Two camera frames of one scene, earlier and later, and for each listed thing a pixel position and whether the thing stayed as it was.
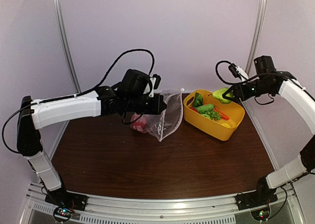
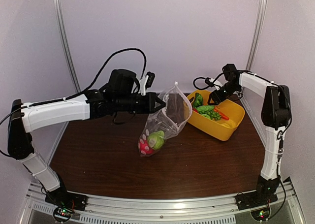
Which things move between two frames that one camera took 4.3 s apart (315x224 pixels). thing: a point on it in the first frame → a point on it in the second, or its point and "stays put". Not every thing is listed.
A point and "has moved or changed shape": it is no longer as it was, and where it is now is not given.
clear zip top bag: (166, 124) has moved or changed shape
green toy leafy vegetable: (198, 100) stays put
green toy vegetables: (213, 115) stays put
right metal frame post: (255, 39) stays put
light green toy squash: (217, 94) has moved or changed shape
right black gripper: (235, 89) → (217, 96)
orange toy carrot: (222, 115) stays put
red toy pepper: (139, 123) → (144, 148)
